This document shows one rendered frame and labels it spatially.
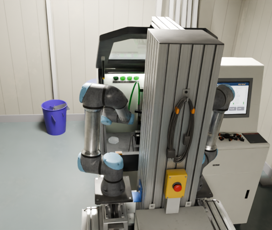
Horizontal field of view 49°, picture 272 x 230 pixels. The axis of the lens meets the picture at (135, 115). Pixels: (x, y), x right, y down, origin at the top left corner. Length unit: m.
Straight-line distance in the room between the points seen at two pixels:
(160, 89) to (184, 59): 0.14
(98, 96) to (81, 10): 2.76
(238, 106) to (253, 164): 0.51
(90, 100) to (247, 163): 1.60
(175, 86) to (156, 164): 0.37
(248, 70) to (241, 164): 0.81
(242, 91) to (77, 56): 2.51
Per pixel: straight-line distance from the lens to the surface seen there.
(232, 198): 2.95
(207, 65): 1.18
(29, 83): 4.62
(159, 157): 1.32
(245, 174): 2.82
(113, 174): 1.75
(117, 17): 4.30
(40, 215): 3.26
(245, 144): 2.64
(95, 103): 1.63
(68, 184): 3.55
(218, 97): 1.66
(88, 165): 1.77
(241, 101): 2.74
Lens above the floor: 2.28
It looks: 27 degrees down
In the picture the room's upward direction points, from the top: 3 degrees clockwise
